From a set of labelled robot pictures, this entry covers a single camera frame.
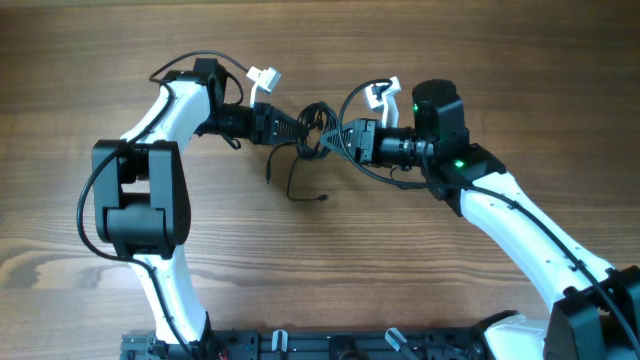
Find thick black USB cable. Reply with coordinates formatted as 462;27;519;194
296;101;341;161

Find thin black cable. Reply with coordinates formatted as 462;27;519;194
264;140;329;203

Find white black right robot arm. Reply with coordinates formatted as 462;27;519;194
321;78;639;359

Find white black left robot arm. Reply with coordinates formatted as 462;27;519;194
76;50;310;359

